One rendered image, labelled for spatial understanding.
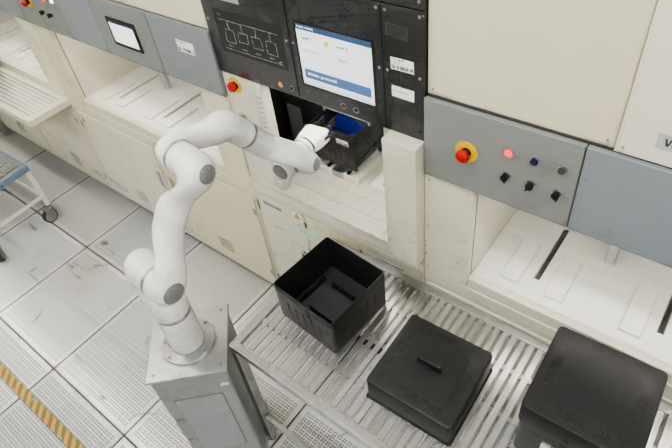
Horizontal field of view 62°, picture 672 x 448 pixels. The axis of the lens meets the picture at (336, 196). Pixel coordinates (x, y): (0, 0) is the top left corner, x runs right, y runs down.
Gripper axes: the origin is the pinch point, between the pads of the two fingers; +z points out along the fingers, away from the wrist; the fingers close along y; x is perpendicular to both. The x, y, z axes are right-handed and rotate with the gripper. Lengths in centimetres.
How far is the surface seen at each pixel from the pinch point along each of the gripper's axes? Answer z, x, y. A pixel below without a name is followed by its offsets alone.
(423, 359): -60, -30, 66
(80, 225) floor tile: -22, -119, -192
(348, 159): 3.9, -19.5, 5.4
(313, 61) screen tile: -16.9, 37.4, 10.6
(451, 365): -56, -33, 74
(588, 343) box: -41, -18, 108
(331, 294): -44, -42, 23
